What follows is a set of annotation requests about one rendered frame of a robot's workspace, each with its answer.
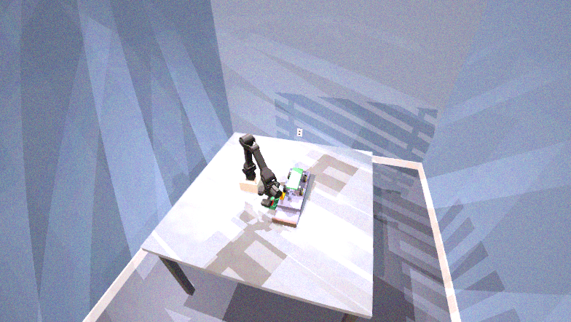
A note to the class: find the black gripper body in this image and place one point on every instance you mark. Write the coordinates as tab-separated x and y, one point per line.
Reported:
267	202

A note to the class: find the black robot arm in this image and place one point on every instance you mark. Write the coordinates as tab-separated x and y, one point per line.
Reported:
249	167

